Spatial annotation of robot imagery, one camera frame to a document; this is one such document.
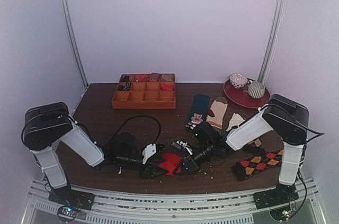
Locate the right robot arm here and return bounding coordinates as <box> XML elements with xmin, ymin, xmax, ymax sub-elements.
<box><xmin>173</xmin><ymin>94</ymin><xmax>309</xmax><ymax>204</ymax></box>

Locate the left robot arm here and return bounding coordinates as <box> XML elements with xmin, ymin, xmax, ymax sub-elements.
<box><xmin>21</xmin><ymin>102</ymin><xmax>168</xmax><ymax>205</ymax></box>

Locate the black red argyle sock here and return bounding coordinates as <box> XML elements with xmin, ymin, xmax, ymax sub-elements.
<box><xmin>232</xmin><ymin>149</ymin><xmax>284</xmax><ymax>181</ymax></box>

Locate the cream striped sock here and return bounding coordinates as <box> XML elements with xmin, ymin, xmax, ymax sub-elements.
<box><xmin>206</xmin><ymin>97</ymin><xmax>228</xmax><ymax>132</ymax></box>

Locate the green reindeer sock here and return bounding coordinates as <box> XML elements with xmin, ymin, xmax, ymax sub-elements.
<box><xmin>185</xmin><ymin>94</ymin><xmax>210</xmax><ymax>130</ymax></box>

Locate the wooden divided organizer tray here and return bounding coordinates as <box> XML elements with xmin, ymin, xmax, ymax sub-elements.
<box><xmin>112</xmin><ymin>73</ymin><xmax>176</xmax><ymax>110</ymax></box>

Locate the rolled red sock in tray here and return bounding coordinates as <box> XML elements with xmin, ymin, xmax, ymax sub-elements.
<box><xmin>160</xmin><ymin>82</ymin><xmax>175</xmax><ymax>91</ymax></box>

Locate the white brown sock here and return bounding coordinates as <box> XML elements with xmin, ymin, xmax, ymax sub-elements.
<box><xmin>226</xmin><ymin>113</ymin><xmax>245</xmax><ymax>131</ymax></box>

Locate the black white sock in tray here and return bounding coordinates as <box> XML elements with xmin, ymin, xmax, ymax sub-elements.
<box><xmin>118</xmin><ymin>82</ymin><xmax>132</xmax><ymax>91</ymax></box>

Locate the brown argyle sock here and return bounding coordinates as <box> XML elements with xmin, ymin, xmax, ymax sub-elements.
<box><xmin>248</xmin><ymin>138</ymin><xmax>262</xmax><ymax>148</ymax></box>

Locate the red plate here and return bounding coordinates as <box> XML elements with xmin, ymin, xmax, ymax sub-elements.
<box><xmin>223</xmin><ymin>80</ymin><xmax>270</xmax><ymax>109</ymax></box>

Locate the patterned white bowl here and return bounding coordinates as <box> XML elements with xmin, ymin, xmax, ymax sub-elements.
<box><xmin>229</xmin><ymin>73</ymin><xmax>248</xmax><ymax>89</ymax></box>

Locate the striped grey cup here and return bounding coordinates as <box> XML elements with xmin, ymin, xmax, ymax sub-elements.
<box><xmin>248</xmin><ymin>80</ymin><xmax>265</xmax><ymax>99</ymax></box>

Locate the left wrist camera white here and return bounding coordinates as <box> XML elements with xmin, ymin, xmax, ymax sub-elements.
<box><xmin>141</xmin><ymin>144</ymin><xmax>157</xmax><ymax>165</ymax></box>

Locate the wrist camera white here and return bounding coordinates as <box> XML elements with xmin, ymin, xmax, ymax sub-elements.
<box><xmin>170</xmin><ymin>140</ymin><xmax>194</xmax><ymax>155</ymax></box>
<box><xmin>141</xmin><ymin>144</ymin><xmax>157</xmax><ymax>165</ymax></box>

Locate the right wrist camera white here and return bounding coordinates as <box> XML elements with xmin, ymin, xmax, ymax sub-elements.
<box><xmin>170</xmin><ymin>140</ymin><xmax>194</xmax><ymax>155</ymax></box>

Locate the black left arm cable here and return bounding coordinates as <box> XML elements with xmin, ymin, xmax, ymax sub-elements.
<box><xmin>107</xmin><ymin>114</ymin><xmax>163</xmax><ymax>150</ymax></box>

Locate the aluminium table rail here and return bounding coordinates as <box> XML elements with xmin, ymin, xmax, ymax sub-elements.
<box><xmin>19</xmin><ymin>178</ymin><xmax>329</xmax><ymax>223</ymax></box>

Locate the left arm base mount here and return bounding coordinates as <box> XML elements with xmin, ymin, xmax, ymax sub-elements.
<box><xmin>48</xmin><ymin>190</ymin><xmax>95</xmax><ymax>223</ymax></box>

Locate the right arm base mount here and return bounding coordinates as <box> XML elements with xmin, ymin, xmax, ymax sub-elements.
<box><xmin>253</xmin><ymin>184</ymin><xmax>299</xmax><ymax>221</ymax></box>

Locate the left aluminium post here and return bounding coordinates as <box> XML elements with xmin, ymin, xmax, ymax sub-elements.
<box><xmin>61</xmin><ymin>0</ymin><xmax>89</xmax><ymax>88</ymax></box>

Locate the aluminium post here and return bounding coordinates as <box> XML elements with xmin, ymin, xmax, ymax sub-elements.
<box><xmin>61</xmin><ymin>0</ymin><xmax>89</xmax><ymax>88</ymax></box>
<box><xmin>257</xmin><ymin>0</ymin><xmax>286</xmax><ymax>84</ymax></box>

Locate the right aluminium post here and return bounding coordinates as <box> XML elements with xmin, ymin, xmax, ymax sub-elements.
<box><xmin>257</xmin><ymin>0</ymin><xmax>286</xmax><ymax>84</ymax></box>

